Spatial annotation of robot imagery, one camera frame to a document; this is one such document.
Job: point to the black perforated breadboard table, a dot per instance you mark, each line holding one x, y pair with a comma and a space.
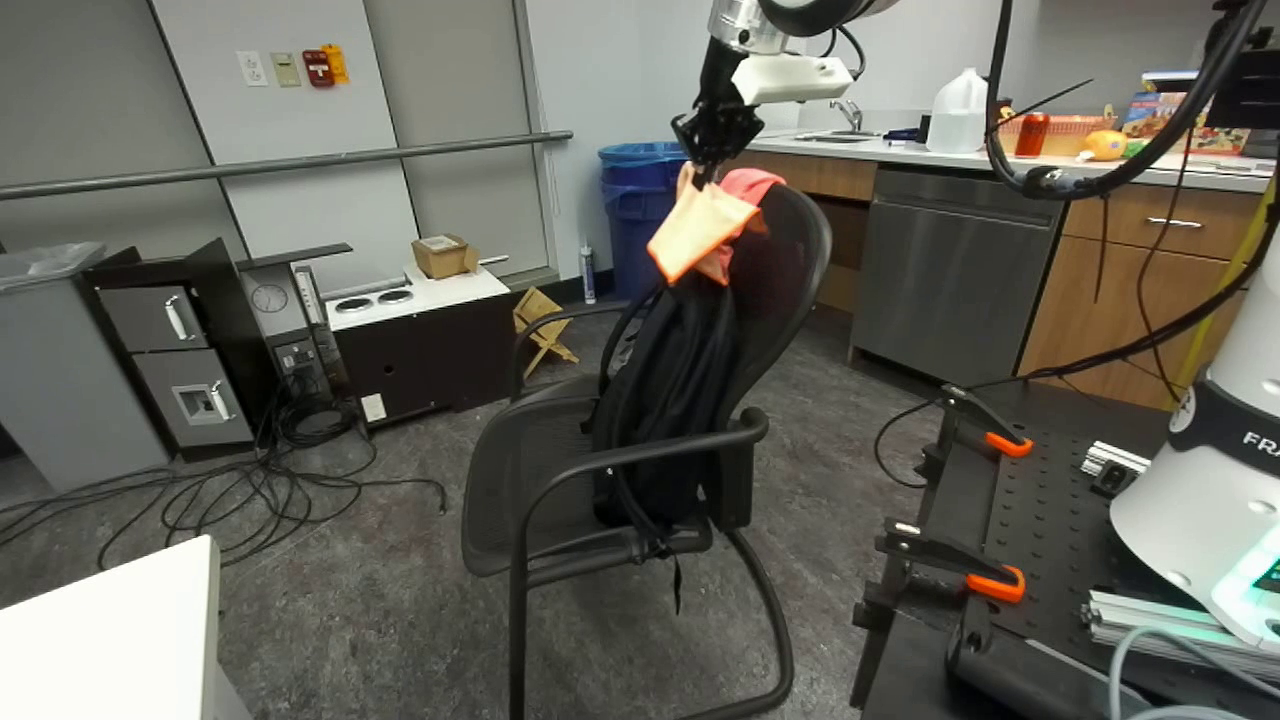
1040, 535

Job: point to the white plastic jug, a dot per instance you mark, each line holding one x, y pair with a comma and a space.
958, 112

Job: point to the wooden folding stand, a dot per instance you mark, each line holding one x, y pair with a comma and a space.
547, 332

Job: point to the black backpack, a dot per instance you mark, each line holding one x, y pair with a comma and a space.
661, 402

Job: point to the silver aluminium extrusion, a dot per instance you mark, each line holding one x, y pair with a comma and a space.
1113, 460

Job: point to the black mesh chair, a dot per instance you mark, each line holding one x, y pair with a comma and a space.
535, 466

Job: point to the wooden counter cabinets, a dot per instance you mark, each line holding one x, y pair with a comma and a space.
1145, 293

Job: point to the grey cabinet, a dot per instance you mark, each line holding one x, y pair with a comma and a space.
63, 375

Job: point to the beige wall plate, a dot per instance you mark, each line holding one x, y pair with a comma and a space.
285, 70

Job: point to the stainless steel dishwasher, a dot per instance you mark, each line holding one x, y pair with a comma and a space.
954, 281

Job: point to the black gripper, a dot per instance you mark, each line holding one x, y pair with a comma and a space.
730, 122

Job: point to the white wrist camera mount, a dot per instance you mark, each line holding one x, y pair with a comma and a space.
793, 77

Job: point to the orange towel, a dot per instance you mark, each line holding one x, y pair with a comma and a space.
699, 229

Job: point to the low white-top bench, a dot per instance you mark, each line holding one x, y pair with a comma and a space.
414, 346

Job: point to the red fire alarm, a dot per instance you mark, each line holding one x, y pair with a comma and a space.
325, 66

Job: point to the black drawer cabinet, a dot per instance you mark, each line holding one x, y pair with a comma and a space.
173, 360

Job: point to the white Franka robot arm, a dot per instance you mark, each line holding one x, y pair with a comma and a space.
1201, 535

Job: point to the orange cup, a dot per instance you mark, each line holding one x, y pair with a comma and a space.
1032, 135

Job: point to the red shirt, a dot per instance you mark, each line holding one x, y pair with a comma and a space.
759, 182

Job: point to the blue trash bin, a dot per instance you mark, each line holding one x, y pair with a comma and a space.
638, 213

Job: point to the small cardboard box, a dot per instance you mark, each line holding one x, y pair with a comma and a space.
446, 256

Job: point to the white light switch plate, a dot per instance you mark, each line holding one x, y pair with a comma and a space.
253, 70

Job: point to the white table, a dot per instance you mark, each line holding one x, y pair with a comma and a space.
104, 641

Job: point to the grey wall rail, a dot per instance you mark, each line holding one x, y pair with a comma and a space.
267, 166

